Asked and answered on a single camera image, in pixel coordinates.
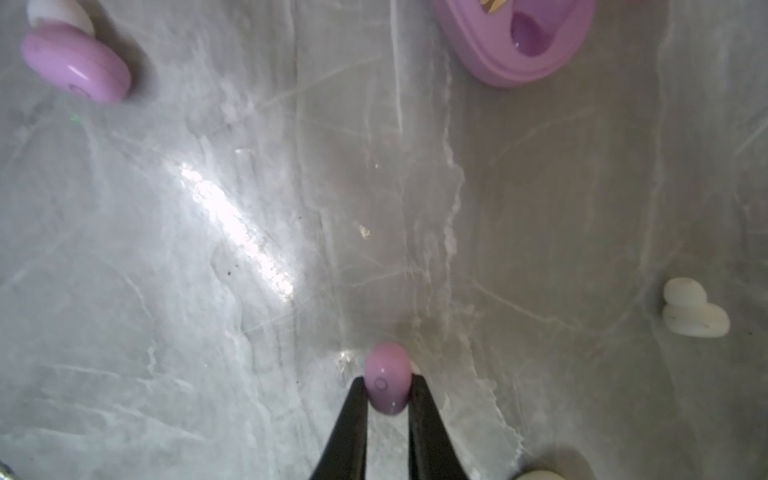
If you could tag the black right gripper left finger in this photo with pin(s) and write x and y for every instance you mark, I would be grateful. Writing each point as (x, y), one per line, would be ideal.
(345, 453)

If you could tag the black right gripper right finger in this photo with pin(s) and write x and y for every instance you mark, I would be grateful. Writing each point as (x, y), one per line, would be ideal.
(431, 453)

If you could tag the purple earbud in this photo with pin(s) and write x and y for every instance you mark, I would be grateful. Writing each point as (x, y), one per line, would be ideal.
(62, 49)
(388, 378)

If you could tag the purple earbud charging case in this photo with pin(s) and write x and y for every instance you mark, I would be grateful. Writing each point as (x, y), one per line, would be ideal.
(506, 44)

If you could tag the white earbud charging case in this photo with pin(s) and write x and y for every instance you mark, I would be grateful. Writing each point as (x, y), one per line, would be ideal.
(539, 475)

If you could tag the white earbud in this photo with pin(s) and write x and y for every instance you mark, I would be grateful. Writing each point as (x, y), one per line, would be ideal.
(688, 312)

